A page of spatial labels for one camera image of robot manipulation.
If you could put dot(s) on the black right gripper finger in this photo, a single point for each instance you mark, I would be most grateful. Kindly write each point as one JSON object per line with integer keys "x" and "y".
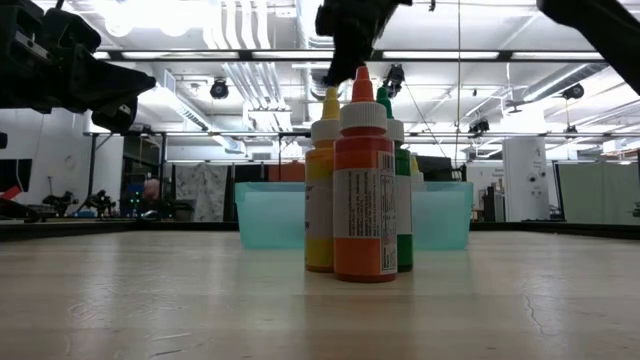
{"x": 339, "y": 62}
{"x": 361, "y": 50}

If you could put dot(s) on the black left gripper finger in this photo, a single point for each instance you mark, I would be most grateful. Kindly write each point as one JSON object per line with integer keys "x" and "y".
{"x": 125, "y": 70}
{"x": 117, "y": 112}

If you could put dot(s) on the large orange food coloring bottle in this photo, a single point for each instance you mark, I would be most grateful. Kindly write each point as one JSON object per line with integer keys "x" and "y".
{"x": 365, "y": 150}

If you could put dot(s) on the large green food coloring bottle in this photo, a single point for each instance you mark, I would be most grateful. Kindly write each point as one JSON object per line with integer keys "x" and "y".
{"x": 405, "y": 250}

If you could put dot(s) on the black neighbouring robot arm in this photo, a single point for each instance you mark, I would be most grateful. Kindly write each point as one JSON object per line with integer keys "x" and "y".
{"x": 100, "y": 202}
{"x": 60, "y": 202}

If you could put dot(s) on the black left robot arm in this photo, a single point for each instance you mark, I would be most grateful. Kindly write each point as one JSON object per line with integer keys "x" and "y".
{"x": 10, "y": 60}

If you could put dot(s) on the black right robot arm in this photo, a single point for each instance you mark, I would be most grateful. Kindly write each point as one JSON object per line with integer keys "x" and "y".
{"x": 600, "y": 25}

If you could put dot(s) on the black ceiling spotlight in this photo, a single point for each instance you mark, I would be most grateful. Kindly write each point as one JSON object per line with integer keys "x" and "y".
{"x": 572, "y": 91}
{"x": 219, "y": 89}
{"x": 479, "y": 126}
{"x": 394, "y": 77}

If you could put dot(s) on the black metal rack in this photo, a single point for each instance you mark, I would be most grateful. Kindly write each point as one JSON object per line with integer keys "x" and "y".
{"x": 130, "y": 165}

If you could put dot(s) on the person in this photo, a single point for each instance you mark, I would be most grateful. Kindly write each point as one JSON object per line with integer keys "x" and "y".
{"x": 151, "y": 190}

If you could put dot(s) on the grey patterned curtain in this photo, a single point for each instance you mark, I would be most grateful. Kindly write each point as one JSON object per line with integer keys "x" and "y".
{"x": 202, "y": 192}

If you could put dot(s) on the orange panel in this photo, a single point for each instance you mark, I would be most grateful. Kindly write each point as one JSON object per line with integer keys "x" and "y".
{"x": 286, "y": 172}

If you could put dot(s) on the black-framed LED light bar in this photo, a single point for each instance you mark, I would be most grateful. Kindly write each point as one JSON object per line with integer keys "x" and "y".
{"x": 500, "y": 55}

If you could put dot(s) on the dark monitor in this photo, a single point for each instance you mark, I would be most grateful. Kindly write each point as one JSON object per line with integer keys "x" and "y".
{"x": 435, "y": 170}

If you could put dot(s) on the translucent teal plastic tray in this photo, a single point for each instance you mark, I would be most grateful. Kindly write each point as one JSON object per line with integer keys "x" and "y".
{"x": 270, "y": 215}

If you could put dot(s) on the white round column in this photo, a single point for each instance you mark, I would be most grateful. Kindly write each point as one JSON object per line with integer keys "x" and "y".
{"x": 525, "y": 180}

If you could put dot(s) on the green partition panel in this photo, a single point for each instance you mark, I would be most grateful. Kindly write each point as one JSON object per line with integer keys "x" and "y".
{"x": 575, "y": 192}

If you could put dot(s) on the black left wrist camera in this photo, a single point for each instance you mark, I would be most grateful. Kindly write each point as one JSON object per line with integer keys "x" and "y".
{"x": 72, "y": 30}

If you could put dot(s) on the black wall monitor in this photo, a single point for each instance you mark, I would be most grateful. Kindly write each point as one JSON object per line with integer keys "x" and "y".
{"x": 15, "y": 175}

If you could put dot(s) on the black aluminium rig frame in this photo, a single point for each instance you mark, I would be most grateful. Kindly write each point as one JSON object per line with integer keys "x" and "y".
{"x": 100, "y": 227}

